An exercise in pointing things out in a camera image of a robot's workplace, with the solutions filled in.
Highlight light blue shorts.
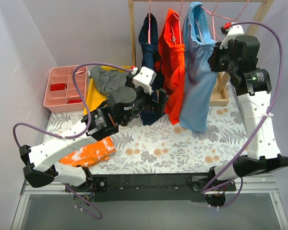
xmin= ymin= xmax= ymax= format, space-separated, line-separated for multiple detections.
xmin=179 ymin=2 xmax=217 ymax=132

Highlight pink wire hanger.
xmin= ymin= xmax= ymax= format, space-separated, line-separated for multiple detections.
xmin=212 ymin=0 xmax=249 ymax=22
xmin=194 ymin=0 xmax=224 ymax=45

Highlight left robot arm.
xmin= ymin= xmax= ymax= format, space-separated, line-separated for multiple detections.
xmin=19 ymin=87 xmax=168 ymax=192

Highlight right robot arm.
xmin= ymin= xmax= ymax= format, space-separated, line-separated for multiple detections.
xmin=201 ymin=35 xmax=288 ymax=193

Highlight grey shorts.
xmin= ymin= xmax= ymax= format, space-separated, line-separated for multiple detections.
xmin=90 ymin=65 xmax=130 ymax=96

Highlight red orange shorts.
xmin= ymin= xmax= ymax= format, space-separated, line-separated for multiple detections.
xmin=158 ymin=9 xmax=185 ymax=125

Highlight pink hanger under navy shorts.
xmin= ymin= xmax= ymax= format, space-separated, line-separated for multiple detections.
xmin=147 ymin=0 xmax=151 ymax=44

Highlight navy blue shorts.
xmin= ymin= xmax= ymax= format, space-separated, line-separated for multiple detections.
xmin=139 ymin=13 xmax=164 ymax=126

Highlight pink hanger under orange shorts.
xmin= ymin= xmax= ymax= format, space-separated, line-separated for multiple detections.
xmin=170 ymin=0 xmax=184 ymax=45

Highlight yellow plastic bin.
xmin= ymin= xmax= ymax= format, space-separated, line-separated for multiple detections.
xmin=83 ymin=66 xmax=132 ymax=115

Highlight floral table mat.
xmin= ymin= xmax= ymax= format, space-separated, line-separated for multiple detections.
xmin=43 ymin=66 xmax=255 ymax=174

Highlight wooden clothes rack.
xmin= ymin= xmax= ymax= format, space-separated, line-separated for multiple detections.
xmin=128 ymin=0 xmax=275 ymax=107

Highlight orange white folded cloth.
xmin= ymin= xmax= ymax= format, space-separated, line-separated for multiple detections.
xmin=59 ymin=137 xmax=116 ymax=167

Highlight red cloth front compartment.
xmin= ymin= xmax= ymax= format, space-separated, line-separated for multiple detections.
xmin=67 ymin=100 xmax=82 ymax=104

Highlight white red item in organizer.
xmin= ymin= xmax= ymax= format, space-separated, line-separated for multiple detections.
xmin=70 ymin=70 xmax=86 ymax=75

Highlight pink compartment organizer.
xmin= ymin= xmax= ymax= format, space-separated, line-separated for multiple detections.
xmin=44 ymin=65 xmax=84 ymax=113

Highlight red cloth in organizer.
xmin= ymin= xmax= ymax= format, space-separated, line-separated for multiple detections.
xmin=50 ymin=83 xmax=67 ymax=92

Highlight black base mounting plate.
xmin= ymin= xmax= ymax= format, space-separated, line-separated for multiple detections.
xmin=65 ymin=173 xmax=236 ymax=207

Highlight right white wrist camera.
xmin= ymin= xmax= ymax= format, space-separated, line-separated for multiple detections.
xmin=220 ymin=22 xmax=244 ymax=49

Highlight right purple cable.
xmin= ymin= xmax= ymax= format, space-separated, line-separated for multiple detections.
xmin=200 ymin=21 xmax=284 ymax=208

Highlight purple cable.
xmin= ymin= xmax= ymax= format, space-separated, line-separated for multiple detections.
xmin=200 ymin=21 xmax=284 ymax=208
xmin=12 ymin=62 xmax=135 ymax=220

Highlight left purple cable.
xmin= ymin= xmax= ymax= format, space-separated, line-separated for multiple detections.
xmin=12 ymin=62 xmax=135 ymax=220

